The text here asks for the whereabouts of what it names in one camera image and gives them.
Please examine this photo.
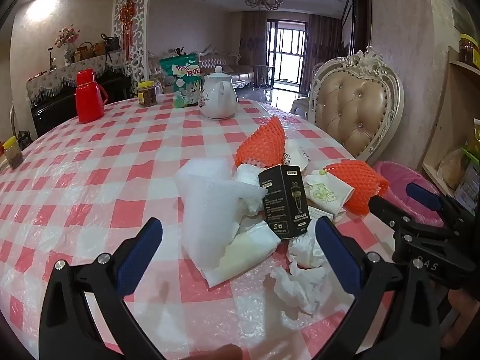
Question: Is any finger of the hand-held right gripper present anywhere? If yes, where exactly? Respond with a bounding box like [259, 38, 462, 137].
[368, 194, 414, 234]
[406, 182, 478, 229]

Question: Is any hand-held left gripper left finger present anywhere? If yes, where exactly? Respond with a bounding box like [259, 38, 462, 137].
[38, 217, 166, 360]

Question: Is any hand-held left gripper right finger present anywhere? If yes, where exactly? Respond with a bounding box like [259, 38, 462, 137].
[315, 216, 441, 360]

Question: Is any pink bagged waste bin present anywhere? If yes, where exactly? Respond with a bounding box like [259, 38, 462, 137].
[371, 160, 447, 229]

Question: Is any orange foam net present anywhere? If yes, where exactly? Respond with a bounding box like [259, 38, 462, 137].
[323, 159, 389, 217]
[235, 115, 286, 169]

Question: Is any white printed paper cup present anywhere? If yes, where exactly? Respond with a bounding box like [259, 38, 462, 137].
[303, 170, 355, 222]

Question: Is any black carton box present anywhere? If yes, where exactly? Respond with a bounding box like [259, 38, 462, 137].
[258, 164, 311, 240]

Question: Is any white printed paper carton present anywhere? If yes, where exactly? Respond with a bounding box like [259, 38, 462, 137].
[284, 139, 314, 173]

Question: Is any white tissue wad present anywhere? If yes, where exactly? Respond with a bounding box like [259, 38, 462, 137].
[234, 163, 269, 212]

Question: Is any person's right hand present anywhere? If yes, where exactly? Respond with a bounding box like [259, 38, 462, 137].
[447, 289, 480, 344]

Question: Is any person's left hand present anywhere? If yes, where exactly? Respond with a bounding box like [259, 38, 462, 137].
[189, 344, 244, 360]

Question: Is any brown filled plastic bag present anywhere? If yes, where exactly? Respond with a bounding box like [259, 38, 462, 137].
[437, 148, 466, 190]

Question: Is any wooden corner shelf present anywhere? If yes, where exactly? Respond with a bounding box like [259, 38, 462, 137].
[422, 45, 480, 218]

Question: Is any pink white checkered tablecloth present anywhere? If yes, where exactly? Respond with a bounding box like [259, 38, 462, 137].
[0, 94, 398, 360]

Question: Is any ornate tufted beige chair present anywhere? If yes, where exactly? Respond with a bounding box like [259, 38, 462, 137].
[290, 46, 405, 164]

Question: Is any red jar yellow label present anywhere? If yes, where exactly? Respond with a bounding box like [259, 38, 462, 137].
[459, 34, 480, 69]

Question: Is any glass jar yellow lid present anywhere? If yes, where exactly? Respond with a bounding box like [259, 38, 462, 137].
[137, 80, 158, 108]
[3, 136, 24, 169]

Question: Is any red thermos jug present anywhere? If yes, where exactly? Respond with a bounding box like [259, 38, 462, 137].
[74, 69, 109, 124]

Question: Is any black piano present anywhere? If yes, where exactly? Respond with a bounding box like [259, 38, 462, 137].
[30, 71, 132, 137]

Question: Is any brown curtain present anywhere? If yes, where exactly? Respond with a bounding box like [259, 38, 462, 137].
[239, 12, 269, 68]
[305, 14, 344, 91]

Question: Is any white teapot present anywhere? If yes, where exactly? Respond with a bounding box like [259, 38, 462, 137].
[200, 66, 239, 121]

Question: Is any green snack bag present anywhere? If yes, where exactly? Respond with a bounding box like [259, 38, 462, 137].
[159, 53, 200, 109]

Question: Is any ornate beige armchair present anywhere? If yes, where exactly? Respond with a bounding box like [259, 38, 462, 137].
[148, 50, 167, 85]

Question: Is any floral fringed piano cover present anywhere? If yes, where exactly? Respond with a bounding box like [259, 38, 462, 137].
[26, 50, 126, 107]

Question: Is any ornate beige sofa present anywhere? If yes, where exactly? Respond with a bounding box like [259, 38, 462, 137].
[197, 45, 256, 87]

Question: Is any black handbag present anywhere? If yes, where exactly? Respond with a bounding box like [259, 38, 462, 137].
[101, 33, 121, 53]

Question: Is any vase of pink flowers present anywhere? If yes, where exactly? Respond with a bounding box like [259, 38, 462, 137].
[54, 26, 80, 64]

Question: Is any white lattice screen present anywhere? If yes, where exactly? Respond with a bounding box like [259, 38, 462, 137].
[112, 0, 152, 94]

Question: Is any red knot hanging ornament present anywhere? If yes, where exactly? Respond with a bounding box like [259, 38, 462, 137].
[119, 0, 136, 61]

